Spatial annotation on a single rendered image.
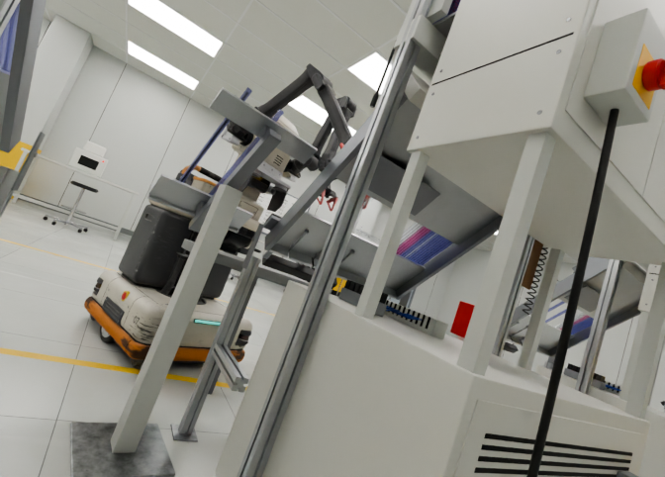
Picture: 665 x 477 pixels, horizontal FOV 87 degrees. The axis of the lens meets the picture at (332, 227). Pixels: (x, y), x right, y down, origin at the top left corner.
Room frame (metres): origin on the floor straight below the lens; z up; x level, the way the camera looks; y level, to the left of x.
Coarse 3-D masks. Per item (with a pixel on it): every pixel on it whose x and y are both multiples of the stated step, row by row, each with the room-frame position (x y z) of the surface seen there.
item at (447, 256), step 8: (488, 224) 1.33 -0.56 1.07; (496, 224) 1.30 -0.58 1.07; (480, 232) 1.35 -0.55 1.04; (488, 232) 1.32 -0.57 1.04; (496, 232) 1.31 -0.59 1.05; (464, 240) 1.40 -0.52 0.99; (472, 240) 1.36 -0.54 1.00; (480, 240) 1.34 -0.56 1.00; (448, 248) 1.45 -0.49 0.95; (456, 248) 1.42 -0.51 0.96; (464, 248) 1.39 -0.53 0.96; (440, 256) 1.48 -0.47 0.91; (448, 256) 1.44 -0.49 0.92; (456, 256) 1.41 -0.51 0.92; (432, 264) 1.50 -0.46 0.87; (440, 264) 1.46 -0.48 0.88; (448, 264) 1.45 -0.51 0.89; (424, 272) 1.53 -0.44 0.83; (432, 272) 1.49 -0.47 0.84; (416, 280) 1.56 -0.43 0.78; (424, 280) 1.53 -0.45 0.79; (400, 288) 1.62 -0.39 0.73; (408, 288) 1.58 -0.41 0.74; (400, 296) 1.62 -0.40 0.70
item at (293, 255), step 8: (272, 248) 1.31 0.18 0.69; (280, 248) 1.33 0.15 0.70; (288, 248) 1.36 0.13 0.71; (296, 256) 1.36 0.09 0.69; (304, 256) 1.39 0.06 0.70; (312, 264) 1.41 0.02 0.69; (344, 272) 1.49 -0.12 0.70; (352, 280) 1.49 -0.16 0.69; (360, 280) 1.53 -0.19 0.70; (384, 288) 1.60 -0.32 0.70; (392, 296) 1.61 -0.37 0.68
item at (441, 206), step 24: (408, 120) 0.95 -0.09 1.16; (408, 144) 1.02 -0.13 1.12; (384, 168) 1.04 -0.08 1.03; (384, 192) 1.11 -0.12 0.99; (432, 192) 1.13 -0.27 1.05; (456, 192) 1.19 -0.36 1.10; (432, 216) 1.27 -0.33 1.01; (456, 216) 1.28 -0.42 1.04; (480, 216) 1.29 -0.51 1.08; (456, 240) 1.39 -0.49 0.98
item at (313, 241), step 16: (304, 224) 1.26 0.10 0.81; (320, 224) 1.26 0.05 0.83; (288, 240) 1.32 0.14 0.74; (304, 240) 1.33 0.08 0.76; (320, 240) 1.34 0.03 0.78; (352, 240) 1.35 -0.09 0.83; (368, 240) 1.37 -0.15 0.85; (352, 256) 1.43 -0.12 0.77; (368, 256) 1.43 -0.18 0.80; (400, 256) 1.45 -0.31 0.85; (352, 272) 1.51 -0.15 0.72; (368, 272) 1.52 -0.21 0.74; (400, 272) 1.54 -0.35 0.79; (416, 272) 1.55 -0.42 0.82
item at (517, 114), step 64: (512, 0) 0.63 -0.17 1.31; (576, 0) 0.51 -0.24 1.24; (640, 0) 0.56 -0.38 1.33; (448, 64) 0.73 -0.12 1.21; (512, 64) 0.58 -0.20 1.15; (576, 64) 0.50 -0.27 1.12; (640, 64) 0.47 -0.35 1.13; (448, 128) 0.67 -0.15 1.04; (512, 128) 0.55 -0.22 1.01; (576, 128) 0.52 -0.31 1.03; (640, 128) 0.62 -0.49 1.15; (512, 192) 0.53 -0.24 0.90; (576, 192) 0.66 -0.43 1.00; (640, 192) 0.66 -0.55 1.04; (384, 256) 0.74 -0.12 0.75; (512, 256) 0.51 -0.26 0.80; (640, 256) 0.87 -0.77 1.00; (640, 384) 0.84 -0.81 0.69; (512, 448) 0.56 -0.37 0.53; (576, 448) 0.66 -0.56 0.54; (640, 448) 0.82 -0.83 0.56
